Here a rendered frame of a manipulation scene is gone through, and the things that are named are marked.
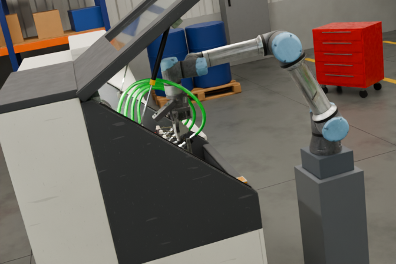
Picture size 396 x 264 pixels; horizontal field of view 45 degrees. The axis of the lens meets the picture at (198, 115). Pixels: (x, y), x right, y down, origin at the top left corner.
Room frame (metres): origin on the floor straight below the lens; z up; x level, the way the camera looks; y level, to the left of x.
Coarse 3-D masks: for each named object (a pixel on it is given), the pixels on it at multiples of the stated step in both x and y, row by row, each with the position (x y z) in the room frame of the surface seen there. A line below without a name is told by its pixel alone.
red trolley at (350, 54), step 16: (320, 32) 5.99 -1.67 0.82; (336, 32) 5.80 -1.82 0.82; (352, 32) 5.64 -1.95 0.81; (368, 32) 5.63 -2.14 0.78; (320, 48) 6.00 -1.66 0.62; (336, 48) 5.82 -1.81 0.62; (352, 48) 5.65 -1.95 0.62; (368, 48) 5.61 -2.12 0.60; (320, 64) 6.02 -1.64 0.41; (336, 64) 5.82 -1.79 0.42; (352, 64) 5.66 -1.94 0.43; (368, 64) 5.60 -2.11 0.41; (320, 80) 6.04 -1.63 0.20; (336, 80) 5.84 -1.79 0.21; (352, 80) 5.67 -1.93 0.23; (368, 80) 5.59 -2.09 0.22
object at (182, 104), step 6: (168, 96) 1.99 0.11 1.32; (174, 96) 1.98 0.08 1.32; (180, 96) 1.99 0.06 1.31; (186, 96) 2.01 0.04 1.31; (174, 102) 1.99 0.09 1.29; (180, 102) 2.01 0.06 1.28; (186, 102) 2.00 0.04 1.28; (174, 108) 1.99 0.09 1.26; (180, 108) 1.98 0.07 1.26; (186, 108) 1.99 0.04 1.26; (180, 114) 1.99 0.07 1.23; (186, 114) 1.99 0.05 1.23
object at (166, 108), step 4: (172, 100) 2.00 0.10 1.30; (164, 104) 2.02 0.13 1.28; (168, 104) 1.99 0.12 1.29; (172, 104) 1.99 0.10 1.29; (160, 108) 2.01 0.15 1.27; (164, 108) 1.98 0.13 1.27; (168, 108) 1.98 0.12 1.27; (156, 112) 2.01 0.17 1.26; (160, 112) 1.98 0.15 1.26; (164, 112) 1.98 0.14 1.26; (168, 112) 1.98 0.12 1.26; (152, 116) 2.01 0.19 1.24; (156, 116) 1.97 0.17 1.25; (160, 116) 1.97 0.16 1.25; (156, 120) 1.97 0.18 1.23
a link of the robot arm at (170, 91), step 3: (180, 84) 2.00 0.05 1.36; (165, 87) 1.99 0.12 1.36; (168, 87) 1.98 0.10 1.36; (171, 87) 1.98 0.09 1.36; (174, 87) 1.98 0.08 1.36; (165, 90) 2.00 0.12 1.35; (168, 90) 1.98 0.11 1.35; (171, 90) 1.98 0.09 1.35; (174, 90) 1.98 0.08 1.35; (177, 90) 1.98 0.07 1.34; (180, 90) 1.99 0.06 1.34; (168, 93) 1.98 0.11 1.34; (171, 93) 1.98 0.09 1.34; (174, 93) 1.98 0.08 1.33; (177, 93) 1.98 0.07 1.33; (180, 93) 2.00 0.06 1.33
